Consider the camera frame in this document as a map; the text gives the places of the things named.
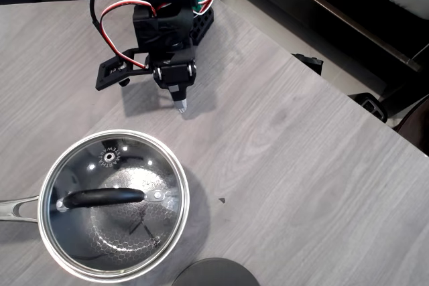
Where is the dark brown round object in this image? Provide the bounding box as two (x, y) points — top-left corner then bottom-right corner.
(393, 94), (429, 157)

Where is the grey black cable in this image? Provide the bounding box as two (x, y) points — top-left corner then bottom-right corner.
(86, 0), (125, 58)

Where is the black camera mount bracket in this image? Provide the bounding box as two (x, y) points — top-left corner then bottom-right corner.
(95, 48), (150, 92)

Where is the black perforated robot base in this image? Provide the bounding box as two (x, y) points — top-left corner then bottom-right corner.
(188, 7), (216, 48)

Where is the black table clamp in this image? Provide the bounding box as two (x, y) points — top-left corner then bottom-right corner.
(347, 92), (389, 123)
(290, 52), (324, 76)

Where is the black round disc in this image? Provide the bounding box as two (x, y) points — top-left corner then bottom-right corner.
(172, 257), (261, 286)

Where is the stainless steel pan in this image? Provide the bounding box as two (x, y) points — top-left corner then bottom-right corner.
(0, 129), (191, 285)

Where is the glass lid with black handle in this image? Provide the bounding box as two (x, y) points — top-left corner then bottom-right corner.
(38, 130), (190, 283)

